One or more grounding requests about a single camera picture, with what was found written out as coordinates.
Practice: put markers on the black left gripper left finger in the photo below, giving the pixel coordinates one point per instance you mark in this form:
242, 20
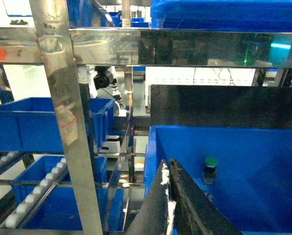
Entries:
152, 218

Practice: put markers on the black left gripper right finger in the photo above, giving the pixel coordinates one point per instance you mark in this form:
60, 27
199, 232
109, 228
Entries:
194, 213

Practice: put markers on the blue bin bottom left shelf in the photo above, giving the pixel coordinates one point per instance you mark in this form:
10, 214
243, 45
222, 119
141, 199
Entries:
60, 212

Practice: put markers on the large open blue bin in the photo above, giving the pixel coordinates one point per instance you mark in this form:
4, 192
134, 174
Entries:
253, 186

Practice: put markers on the black backing board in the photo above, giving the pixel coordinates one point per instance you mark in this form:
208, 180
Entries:
228, 106

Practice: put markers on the white roller track left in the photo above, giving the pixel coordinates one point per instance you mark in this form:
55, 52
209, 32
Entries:
29, 207

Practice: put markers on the blue bin left neighbour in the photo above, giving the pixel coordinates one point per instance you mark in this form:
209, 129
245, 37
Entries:
36, 124

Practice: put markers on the large blue bin right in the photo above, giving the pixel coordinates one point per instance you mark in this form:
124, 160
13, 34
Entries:
224, 15

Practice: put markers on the green push button switch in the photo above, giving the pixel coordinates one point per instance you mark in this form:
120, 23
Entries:
210, 170

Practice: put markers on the stainless steel shelf front rail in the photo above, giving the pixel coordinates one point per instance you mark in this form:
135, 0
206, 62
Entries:
148, 47

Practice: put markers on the steel shelf upright post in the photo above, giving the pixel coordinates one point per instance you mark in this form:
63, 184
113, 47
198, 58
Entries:
52, 29

